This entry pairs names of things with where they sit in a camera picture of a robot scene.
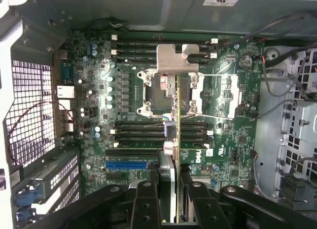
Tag round coin battery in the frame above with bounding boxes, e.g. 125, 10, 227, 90
237, 54, 254, 70

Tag metal socket cover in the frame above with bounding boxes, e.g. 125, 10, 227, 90
192, 72, 243, 120

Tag red black twisted wire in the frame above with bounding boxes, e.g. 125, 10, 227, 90
6, 101, 86, 167

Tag CPU socket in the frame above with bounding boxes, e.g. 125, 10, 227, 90
137, 70, 199, 118

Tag blue expansion slot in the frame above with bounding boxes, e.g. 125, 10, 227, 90
105, 161, 149, 170

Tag white label sticker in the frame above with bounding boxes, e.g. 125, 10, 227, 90
202, 0, 239, 7

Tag black RAM slot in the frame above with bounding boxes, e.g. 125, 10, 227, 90
110, 134, 214, 142
110, 140, 214, 151
110, 127, 214, 135
110, 121, 214, 128
110, 55, 220, 64
110, 42, 220, 50
110, 48, 220, 57
110, 35, 220, 43

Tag green motherboard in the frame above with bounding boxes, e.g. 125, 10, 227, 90
53, 32, 264, 197

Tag tall metal disk bay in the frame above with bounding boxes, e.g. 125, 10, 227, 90
255, 44, 317, 212

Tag black open PC case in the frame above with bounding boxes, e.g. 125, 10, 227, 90
0, 0, 317, 229

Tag long black expansion slot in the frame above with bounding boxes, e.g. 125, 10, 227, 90
106, 149, 159, 156

